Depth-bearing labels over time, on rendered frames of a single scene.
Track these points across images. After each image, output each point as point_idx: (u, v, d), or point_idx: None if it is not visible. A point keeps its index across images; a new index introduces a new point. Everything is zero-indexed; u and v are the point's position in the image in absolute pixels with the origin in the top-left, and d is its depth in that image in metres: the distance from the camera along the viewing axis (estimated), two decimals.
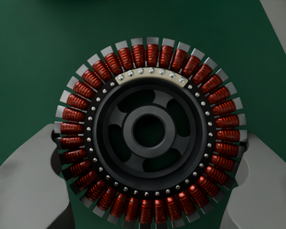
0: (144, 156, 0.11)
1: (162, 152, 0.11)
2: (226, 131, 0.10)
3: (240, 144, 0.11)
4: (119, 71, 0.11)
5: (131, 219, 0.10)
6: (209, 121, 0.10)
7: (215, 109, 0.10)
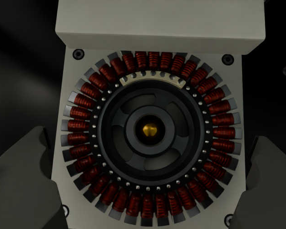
0: (145, 153, 0.12)
1: (163, 150, 0.12)
2: (222, 128, 0.11)
3: (252, 147, 0.11)
4: (123, 73, 0.12)
5: (133, 213, 0.10)
6: (206, 120, 0.11)
7: (212, 108, 0.11)
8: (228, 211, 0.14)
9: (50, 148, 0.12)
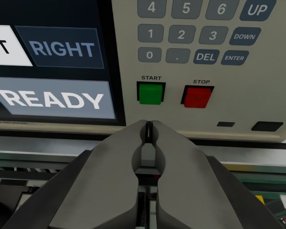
0: None
1: None
2: None
3: (150, 133, 0.12)
4: None
5: None
6: None
7: None
8: None
9: (146, 142, 0.12)
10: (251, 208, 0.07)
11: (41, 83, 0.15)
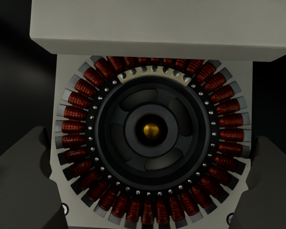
0: (146, 156, 0.11)
1: (165, 151, 0.11)
2: (229, 131, 0.10)
3: (252, 147, 0.11)
4: (121, 69, 0.10)
5: (133, 219, 0.10)
6: (213, 121, 0.10)
7: (219, 108, 0.10)
8: (230, 211, 0.13)
9: (50, 148, 0.12)
10: None
11: None
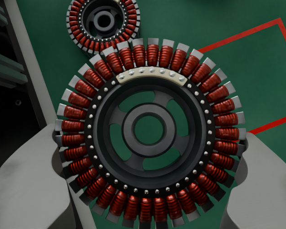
0: (144, 154, 0.11)
1: (162, 151, 0.11)
2: (225, 129, 0.10)
3: (239, 144, 0.11)
4: (120, 70, 0.11)
5: (131, 217, 0.10)
6: (208, 120, 0.10)
7: (214, 107, 0.10)
8: None
9: None
10: None
11: None
